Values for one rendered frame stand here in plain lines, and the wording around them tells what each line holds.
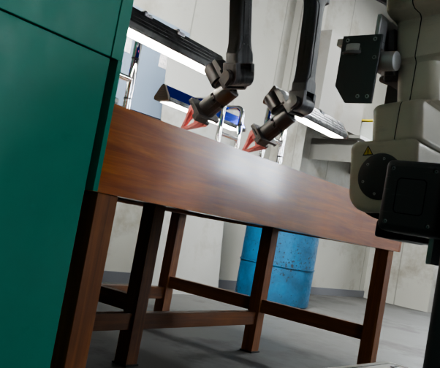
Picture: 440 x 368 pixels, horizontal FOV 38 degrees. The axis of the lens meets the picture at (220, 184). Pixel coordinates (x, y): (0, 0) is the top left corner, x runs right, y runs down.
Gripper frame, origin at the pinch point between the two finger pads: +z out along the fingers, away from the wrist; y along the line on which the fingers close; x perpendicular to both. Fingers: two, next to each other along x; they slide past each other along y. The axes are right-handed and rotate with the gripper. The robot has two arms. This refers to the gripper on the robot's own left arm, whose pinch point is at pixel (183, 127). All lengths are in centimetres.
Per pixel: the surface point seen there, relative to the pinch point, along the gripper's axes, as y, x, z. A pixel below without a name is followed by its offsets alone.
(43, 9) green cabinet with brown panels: 78, 15, -27
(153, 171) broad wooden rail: 38.8, 29.7, -9.4
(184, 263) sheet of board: -234, -60, 174
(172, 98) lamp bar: -59, -54, 31
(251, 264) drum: -302, -54, 158
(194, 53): -2.0, -19.9, -12.7
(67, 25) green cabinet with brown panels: 72, 15, -26
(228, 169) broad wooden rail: 10.7, 25.9, -12.7
